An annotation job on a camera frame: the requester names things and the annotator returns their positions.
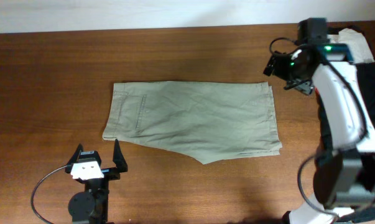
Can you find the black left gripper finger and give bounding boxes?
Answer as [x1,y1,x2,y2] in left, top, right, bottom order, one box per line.
[113,139,128,172]
[67,144,83,165]

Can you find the khaki green shorts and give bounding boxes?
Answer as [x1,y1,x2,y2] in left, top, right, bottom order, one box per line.
[102,81,282,164]

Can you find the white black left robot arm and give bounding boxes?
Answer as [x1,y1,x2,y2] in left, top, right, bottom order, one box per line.
[65,140,128,224]

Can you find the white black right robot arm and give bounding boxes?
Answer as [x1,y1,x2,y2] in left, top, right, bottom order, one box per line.
[264,17,375,223]

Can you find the beige cloth in pile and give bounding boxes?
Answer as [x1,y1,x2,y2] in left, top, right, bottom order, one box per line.
[327,28,375,63]

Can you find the black clothing pile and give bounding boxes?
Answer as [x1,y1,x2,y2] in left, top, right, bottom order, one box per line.
[317,26,375,223]

